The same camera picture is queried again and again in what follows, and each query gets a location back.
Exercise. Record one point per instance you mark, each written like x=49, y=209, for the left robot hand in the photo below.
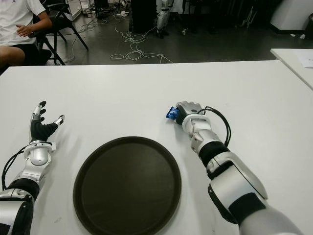
x=39, y=131

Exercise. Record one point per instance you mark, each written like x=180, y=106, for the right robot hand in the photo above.
x=188, y=109

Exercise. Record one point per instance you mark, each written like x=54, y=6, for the blue Oreo cookie packet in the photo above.
x=172, y=113

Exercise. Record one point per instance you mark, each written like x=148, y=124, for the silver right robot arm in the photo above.
x=234, y=178

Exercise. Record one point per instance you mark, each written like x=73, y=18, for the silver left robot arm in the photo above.
x=39, y=156

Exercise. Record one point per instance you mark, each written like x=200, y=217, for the silver humanoid robot legs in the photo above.
x=162, y=19

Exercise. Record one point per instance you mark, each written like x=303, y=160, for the round dark brown tray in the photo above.
x=127, y=186

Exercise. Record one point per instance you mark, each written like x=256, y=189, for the black cabinet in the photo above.
x=144, y=14

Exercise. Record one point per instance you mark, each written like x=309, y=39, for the white neighbouring table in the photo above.
x=291, y=61

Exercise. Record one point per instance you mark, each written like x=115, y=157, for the seated person in white shirt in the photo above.
x=14, y=19

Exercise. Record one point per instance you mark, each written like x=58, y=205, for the black folding chair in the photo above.
x=60, y=14

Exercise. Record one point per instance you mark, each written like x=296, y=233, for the white board panel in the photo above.
x=74, y=8

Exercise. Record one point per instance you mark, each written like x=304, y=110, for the white paper sheet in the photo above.
x=306, y=60

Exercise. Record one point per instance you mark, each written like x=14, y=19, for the white pedestal with black base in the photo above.
x=291, y=14

